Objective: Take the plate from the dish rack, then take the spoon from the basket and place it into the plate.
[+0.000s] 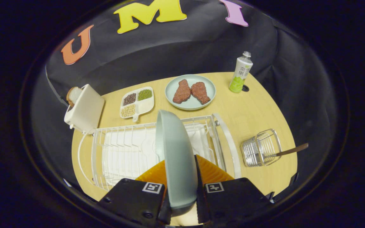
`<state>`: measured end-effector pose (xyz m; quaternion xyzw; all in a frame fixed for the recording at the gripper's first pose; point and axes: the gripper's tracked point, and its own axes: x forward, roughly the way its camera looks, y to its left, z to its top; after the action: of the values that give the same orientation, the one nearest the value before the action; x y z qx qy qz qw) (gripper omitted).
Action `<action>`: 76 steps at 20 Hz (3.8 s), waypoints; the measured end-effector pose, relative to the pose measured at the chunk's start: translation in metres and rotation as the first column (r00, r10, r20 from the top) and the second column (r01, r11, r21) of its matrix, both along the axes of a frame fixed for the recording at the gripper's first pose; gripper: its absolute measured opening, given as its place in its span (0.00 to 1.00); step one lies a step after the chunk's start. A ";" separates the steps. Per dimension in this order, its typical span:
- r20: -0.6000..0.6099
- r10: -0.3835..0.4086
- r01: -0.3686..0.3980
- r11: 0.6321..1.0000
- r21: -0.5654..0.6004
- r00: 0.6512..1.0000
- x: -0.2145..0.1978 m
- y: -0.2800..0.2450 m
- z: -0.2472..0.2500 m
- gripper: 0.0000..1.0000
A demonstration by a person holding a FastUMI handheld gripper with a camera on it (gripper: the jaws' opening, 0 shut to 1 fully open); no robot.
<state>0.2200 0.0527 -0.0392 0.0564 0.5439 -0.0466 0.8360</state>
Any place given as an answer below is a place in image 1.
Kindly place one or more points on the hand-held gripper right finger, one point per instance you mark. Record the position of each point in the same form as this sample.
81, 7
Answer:
230, 199

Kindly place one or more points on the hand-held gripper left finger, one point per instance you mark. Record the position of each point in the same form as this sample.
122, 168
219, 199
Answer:
131, 199

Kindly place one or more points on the grey-green plate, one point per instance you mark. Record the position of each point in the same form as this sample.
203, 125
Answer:
177, 158

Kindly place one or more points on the pale green serving plate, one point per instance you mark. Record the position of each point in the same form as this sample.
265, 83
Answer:
190, 106

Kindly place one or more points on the white drip tray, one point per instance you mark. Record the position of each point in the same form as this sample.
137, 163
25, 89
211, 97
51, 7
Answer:
122, 153

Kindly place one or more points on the pile of beige beans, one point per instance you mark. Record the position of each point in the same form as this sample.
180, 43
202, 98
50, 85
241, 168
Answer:
128, 110

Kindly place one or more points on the white divided tray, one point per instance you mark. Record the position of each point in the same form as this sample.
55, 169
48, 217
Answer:
144, 106

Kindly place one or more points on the pile of dark beans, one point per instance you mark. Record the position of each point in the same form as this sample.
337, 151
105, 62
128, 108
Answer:
129, 99

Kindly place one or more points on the white toaster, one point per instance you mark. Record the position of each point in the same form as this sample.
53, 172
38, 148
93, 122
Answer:
86, 109

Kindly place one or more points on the pile of green beans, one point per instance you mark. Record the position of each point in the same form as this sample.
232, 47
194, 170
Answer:
145, 94

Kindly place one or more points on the brown meat piece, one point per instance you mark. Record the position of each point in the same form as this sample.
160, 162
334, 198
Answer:
182, 91
200, 92

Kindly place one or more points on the black table grommet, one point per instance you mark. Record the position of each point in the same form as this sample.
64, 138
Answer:
245, 88

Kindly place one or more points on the bread slice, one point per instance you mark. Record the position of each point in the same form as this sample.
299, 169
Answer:
73, 94

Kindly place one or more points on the white green drink bottle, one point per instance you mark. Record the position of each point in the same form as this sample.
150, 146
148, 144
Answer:
240, 74

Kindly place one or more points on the black backdrop cloth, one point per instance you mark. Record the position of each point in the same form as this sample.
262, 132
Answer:
169, 50

